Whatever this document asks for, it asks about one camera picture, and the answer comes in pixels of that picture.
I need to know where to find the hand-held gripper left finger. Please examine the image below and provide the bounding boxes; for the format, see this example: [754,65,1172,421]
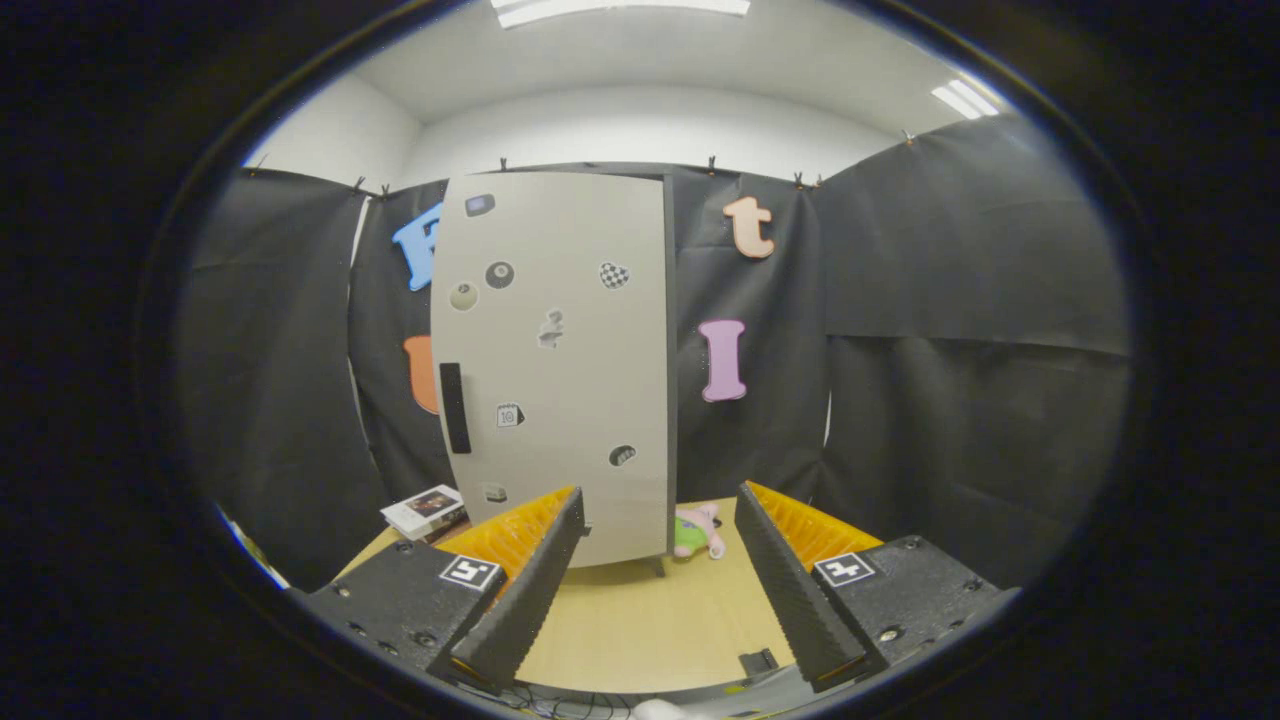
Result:
[300,485,588,693]

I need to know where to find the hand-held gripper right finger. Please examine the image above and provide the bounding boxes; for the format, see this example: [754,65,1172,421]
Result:
[733,480,1023,694]

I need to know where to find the black door handle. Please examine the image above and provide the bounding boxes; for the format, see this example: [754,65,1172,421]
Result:
[439,362,472,455]

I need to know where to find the grey shoe cabinet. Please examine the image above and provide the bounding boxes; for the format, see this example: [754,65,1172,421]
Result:
[430,162,683,579]

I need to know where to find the pink and green plush toy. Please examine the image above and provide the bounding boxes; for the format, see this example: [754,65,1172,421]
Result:
[673,502,726,561]

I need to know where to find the white book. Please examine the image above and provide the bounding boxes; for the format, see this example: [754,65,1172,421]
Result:
[380,485,466,541]

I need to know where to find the white rounded object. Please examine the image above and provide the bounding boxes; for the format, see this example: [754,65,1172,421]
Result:
[630,698,716,720]

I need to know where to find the black backdrop cloth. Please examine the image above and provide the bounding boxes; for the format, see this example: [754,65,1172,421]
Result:
[180,112,1133,591]

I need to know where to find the row of black cloth clips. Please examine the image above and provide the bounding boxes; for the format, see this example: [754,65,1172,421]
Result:
[255,128,913,196]

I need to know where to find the small ceiling light panel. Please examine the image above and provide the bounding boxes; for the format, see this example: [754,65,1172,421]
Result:
[932,78,1001,121]

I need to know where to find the long ceiling light panel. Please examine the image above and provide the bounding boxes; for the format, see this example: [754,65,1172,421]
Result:
[490,0,751,29]

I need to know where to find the bundle of thin cables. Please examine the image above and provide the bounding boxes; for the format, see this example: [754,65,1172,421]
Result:
[450,678,621,719]

